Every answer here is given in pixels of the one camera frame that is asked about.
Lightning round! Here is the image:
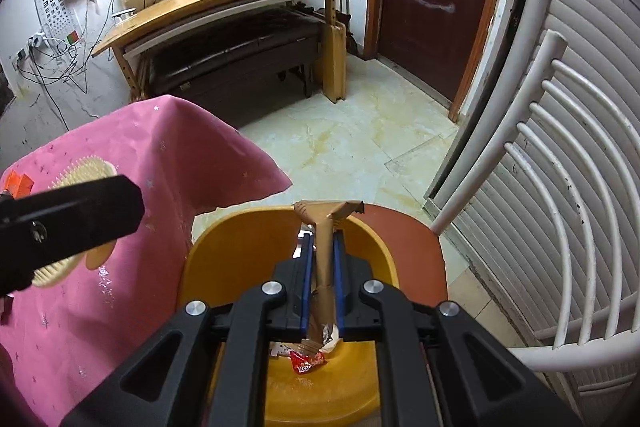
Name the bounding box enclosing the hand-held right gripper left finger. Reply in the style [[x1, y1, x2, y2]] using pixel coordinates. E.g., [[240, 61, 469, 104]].
[[60, 229, 316, 427]]

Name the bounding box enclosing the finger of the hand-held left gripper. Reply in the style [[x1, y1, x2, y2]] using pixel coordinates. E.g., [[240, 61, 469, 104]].
[[0, 175, 147, 299]]

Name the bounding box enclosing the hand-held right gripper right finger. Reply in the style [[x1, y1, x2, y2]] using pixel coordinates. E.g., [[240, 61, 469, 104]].
[[332, 229, 583, 427]]

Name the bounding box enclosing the beige oval hair brush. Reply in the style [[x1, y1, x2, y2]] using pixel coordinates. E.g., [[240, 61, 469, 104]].
[[31, 155, 121, 289]]

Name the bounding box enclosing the silver foil wrapper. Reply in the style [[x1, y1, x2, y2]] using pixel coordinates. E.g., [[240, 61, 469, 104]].
[[320, 324, 345, 353]]

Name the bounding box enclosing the bright orange carton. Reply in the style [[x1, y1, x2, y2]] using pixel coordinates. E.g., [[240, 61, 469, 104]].
[[0, 171, 33, 198]]

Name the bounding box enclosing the red snack wrapper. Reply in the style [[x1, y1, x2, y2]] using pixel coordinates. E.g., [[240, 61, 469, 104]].
[[289, 349, 328, 374]]

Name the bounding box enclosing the yellow plastic basin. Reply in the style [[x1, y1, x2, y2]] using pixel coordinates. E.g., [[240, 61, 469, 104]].
[[177, 205, 401, 425]]

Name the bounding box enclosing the white chair red seat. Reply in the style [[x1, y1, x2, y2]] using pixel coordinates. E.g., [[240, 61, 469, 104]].
[[350, 29, 640, 378]]

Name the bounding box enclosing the pink star-print tablecloth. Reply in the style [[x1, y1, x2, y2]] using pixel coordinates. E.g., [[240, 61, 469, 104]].
[[0, 94, 293, 427]]

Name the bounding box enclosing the black leather bench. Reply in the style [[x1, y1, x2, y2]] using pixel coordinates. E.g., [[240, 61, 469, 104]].
[[145, 9, 323, 128]]

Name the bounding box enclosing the dark red door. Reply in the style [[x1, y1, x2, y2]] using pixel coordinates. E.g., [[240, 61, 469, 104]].
[[367, 0, 506, 122]]

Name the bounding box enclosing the tangle of wall cables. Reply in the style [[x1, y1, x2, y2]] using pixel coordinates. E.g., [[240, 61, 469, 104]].
[[10, 0, 131, 132]]

